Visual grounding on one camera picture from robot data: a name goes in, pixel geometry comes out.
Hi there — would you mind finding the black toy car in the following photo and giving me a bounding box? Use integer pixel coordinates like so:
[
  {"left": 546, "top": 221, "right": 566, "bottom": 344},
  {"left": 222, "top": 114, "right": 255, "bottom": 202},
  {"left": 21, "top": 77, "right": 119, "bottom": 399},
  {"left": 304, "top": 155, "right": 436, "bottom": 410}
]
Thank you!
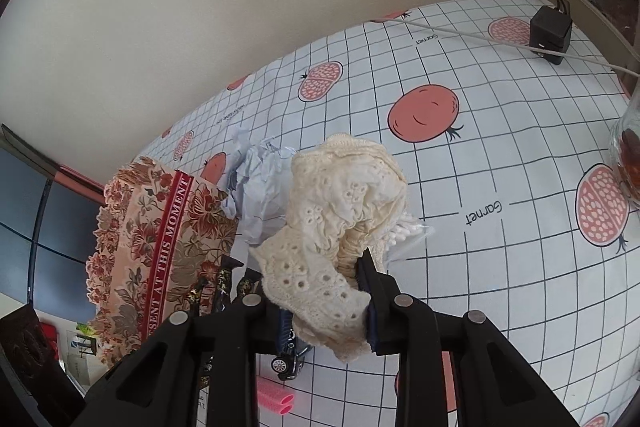
[{"left": 271, "top": 336, "right": 311, "bottom": 381}]

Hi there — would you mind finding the clear glass cup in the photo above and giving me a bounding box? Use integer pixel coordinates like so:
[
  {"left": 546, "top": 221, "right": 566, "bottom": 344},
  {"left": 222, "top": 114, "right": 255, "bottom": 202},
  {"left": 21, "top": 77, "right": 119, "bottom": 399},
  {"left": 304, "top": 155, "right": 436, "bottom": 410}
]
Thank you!
[{"left": 608, "top": 81, "right": 640, "bottom": 208}]

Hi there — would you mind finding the white paper ball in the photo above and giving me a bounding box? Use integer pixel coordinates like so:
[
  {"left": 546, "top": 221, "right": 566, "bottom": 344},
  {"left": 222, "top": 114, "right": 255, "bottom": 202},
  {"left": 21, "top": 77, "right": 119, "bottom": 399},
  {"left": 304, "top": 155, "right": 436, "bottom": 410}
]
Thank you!
[{"left": 216, "top": 129, "right": 296, "bottom": 247}]

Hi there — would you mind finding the cream lace scrunchie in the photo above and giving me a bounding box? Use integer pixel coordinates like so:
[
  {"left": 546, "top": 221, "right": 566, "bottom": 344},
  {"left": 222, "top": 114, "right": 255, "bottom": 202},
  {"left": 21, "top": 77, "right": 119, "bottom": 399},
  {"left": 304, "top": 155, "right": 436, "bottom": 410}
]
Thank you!
[{"left": 250, "top": 133, "right": 410, "bottom": 363}]

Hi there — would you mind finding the white cable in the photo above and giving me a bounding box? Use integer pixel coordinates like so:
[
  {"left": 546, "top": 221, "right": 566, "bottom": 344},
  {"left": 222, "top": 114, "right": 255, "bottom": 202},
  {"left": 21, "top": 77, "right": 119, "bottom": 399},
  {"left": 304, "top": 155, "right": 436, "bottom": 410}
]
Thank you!
[{"left": 380, "top": 15, "right": 640, "bottom": 78}]

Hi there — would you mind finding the black power adapter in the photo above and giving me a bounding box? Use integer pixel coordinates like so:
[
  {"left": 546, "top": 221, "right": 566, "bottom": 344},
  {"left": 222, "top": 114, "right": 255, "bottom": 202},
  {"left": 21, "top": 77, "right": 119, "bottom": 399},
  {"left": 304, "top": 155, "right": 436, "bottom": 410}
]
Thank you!
[{"left": 528, "top": 0, "right": 573, "bottom": 65}]

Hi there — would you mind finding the floral paper gift box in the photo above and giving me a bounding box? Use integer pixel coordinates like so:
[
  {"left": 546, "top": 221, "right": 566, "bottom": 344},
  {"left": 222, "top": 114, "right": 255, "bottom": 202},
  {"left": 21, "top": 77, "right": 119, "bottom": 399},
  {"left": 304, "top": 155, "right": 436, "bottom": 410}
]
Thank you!
[{"left": 86, "top": 157, "right": 238, "bottom": 367}]

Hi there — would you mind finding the dark blue cabinet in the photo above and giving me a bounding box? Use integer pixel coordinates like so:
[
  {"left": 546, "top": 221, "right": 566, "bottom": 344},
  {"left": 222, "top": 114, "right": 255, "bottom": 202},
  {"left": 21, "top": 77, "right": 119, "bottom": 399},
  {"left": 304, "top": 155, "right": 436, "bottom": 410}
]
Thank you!
[{"left": 0, "top": 124, "right": 104, "bottom": 323}]

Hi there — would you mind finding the pink foam hair roller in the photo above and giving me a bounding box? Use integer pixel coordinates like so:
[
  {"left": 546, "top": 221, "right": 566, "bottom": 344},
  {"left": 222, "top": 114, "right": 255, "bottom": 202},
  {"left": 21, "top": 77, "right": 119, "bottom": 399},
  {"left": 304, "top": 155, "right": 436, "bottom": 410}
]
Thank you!
[
  {"left": 258, "top": 395, "right": 295, "bottom": 416},
  {"left": 256, "top": 377, "right": 295, "bottom": 405}
]

